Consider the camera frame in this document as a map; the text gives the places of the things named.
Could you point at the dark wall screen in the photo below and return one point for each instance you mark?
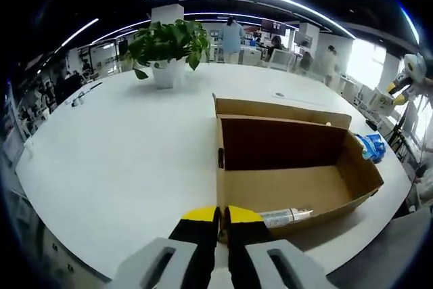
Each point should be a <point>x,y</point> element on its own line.
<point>272,25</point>

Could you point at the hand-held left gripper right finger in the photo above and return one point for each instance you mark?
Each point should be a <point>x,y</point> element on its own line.
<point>250,258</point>

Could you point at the small white carton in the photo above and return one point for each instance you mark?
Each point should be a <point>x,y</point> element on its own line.
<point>380,101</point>

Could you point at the long ceiling light strip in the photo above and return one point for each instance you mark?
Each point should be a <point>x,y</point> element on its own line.
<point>411,25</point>

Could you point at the clear spray bottle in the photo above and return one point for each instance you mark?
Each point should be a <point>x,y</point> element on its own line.
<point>280,216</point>

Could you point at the small white desk item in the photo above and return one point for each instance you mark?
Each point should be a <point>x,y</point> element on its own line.
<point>78,101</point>

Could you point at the blue soft tissue pack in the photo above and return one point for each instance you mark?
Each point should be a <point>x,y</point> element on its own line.
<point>372,139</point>

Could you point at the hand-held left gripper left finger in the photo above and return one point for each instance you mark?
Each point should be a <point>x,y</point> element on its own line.
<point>189,258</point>

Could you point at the potted green plant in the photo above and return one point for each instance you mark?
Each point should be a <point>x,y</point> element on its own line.
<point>165,42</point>

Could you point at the grey office chair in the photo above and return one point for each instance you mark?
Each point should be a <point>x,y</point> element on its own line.
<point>399,245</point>

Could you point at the white mesh office chair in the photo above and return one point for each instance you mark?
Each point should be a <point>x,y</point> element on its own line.
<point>280,59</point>

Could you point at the brown cardboard shoe box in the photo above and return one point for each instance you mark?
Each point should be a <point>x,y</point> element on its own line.
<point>287,187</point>

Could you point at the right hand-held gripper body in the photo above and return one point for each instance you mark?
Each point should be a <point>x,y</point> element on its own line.
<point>416,69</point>

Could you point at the short ceiling light strip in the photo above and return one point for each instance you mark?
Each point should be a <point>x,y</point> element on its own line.
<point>78,33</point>

